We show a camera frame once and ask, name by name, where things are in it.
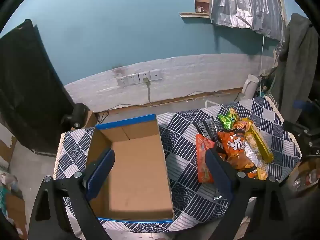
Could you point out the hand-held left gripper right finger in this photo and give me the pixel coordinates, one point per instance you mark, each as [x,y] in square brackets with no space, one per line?
[220,177]

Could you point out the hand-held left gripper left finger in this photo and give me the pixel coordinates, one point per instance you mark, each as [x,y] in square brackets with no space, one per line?
[100,177]

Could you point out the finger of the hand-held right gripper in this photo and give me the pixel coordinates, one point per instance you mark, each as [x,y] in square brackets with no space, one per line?
[303,105]
[295,127]

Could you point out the orange chip bag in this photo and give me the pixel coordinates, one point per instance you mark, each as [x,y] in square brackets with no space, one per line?
[235,147]

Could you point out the long gold snack packet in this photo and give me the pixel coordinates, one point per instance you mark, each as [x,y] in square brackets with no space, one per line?
[262,147]

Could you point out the cardboard box with blue rim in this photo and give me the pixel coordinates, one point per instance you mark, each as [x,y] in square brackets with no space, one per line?
[140,170]

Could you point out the red snack packet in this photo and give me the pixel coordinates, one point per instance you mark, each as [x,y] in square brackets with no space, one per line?
[203,160]

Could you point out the grey hanging coat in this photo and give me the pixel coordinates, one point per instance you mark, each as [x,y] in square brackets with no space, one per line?
[295,67]

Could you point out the plastic bottle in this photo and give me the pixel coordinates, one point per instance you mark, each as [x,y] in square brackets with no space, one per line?
[303,180]

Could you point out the black snack packet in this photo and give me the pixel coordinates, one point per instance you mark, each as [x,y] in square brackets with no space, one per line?
[212,128]
[200,128]

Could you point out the navy white patterned tablecloth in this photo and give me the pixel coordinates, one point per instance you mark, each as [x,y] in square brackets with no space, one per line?
[185,135]

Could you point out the white kettle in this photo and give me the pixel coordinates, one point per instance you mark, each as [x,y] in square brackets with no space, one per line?
[250,86]

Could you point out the green snack bag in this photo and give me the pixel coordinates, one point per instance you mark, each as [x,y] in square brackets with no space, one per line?
[228,120]

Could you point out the brown cardboard box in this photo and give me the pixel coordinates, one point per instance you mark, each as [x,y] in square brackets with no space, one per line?
[15,210]

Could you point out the silver foil curtain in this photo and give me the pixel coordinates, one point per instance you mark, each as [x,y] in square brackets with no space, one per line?
[247,5]

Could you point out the wooden window sill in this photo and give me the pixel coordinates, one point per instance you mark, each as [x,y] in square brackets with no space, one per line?
[195,15]

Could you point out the white round-hole wall socket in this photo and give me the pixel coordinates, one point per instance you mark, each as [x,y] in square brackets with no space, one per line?
[155,74]

